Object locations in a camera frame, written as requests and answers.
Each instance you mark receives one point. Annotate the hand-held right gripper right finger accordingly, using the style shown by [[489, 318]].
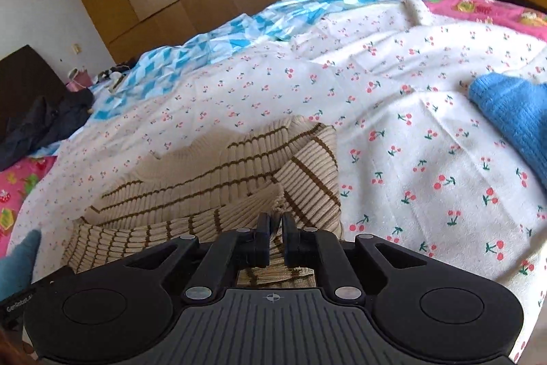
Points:
[[290, 240]]

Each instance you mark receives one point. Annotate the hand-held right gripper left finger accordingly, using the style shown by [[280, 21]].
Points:
[[263, 240]]

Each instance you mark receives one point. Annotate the beige brown-striped knit sweater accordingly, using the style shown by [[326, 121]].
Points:
[[213, 177]]

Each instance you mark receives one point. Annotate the teal fuzzy cloth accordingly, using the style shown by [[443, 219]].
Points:
[[21, 262]]

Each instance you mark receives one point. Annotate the white cherry-print blanket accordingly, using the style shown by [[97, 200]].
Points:
[[384, 91]]

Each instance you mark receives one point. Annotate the dark navy jacket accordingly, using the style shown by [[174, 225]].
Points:
[[47, 121]]

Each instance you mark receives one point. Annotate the blue white checked sheet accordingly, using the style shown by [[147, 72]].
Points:
[[171, 65]]

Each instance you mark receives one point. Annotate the dark brown headboard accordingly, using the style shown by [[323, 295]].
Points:
[[25, 74]]

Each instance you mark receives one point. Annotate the blue knit sweater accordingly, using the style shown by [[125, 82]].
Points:
[[513, 112]]

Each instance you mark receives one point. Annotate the pink printed bedsheet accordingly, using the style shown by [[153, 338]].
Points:
[[491, 12]]

